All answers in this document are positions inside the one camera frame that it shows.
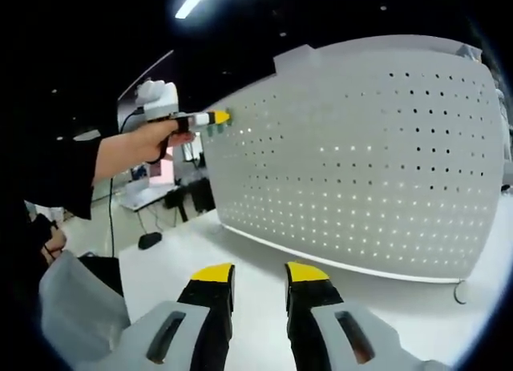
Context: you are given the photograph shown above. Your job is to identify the white square pillar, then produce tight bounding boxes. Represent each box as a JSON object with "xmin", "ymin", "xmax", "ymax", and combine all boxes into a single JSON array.
[{"xmin": 273, "ymin": 43, "xmax": 318, "ymax": 75}]

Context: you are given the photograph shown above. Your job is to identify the person's left hand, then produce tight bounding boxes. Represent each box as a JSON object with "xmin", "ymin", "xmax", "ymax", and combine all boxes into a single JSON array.
[{"xmin": 119, "ymin": 118, "xmax": 198, "ymax": 167}]

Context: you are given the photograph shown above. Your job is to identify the grey perforated mounting plate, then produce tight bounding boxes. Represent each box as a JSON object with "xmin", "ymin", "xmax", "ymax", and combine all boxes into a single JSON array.
[{"xmin": 201, "ymin": 34, "xmax": 507, "ymax": 284}]

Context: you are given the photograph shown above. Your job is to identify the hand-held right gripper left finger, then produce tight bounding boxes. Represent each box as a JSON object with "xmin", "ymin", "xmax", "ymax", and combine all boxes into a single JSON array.
[{"xmin": 86, "ymin": 261, "xmax": 236, "ymax": 371}]

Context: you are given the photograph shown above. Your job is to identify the black computer mouse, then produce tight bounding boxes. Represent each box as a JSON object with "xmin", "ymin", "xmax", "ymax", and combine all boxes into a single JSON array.
[{"xmin": 137, "ymin": 231, "xmax": 164, "ymax": 251}]

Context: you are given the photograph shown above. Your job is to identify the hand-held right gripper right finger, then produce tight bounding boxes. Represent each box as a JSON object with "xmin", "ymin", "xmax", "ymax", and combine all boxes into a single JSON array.
[{"xmin": 284, "ymin": 260, "xmax": 452, "ymax": 371}]

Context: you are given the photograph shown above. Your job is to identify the ceiling light strip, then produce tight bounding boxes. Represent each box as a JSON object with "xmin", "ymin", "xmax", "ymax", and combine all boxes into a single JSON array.
[{"xmin": 173, "ymin": 0, "xmax": 214, "ymax": 20}]

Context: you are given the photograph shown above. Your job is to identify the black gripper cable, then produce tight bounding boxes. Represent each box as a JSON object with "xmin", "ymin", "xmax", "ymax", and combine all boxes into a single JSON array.
[{"xmin": 108, "ymin": 105, "xmax": 146, "ymax": 259}]

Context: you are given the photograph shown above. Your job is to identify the white background desk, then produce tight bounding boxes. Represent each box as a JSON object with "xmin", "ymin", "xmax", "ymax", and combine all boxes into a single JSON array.
[{"xmin": 121, "ymin": 181, "xmax": 178, "ymax": 212}]

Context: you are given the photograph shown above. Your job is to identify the person in black shirt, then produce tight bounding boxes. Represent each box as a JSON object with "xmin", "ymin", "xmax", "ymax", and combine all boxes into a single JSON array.
[{"xmin": 0, "ymin": 117, "xmax": 107, "ymax": 268}]

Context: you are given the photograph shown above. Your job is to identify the grey mesh office chair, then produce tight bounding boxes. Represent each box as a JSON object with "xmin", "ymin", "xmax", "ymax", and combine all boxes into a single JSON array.
[{"xmin": 37, "ymin": 249, "xmax": 132, "ymax": 369}]

